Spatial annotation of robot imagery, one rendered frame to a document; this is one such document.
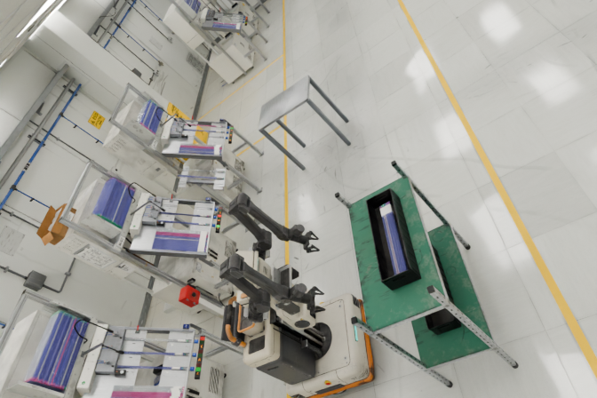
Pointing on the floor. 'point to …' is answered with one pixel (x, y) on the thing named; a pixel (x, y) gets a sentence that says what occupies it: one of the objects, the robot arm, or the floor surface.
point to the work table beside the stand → (278, 105)
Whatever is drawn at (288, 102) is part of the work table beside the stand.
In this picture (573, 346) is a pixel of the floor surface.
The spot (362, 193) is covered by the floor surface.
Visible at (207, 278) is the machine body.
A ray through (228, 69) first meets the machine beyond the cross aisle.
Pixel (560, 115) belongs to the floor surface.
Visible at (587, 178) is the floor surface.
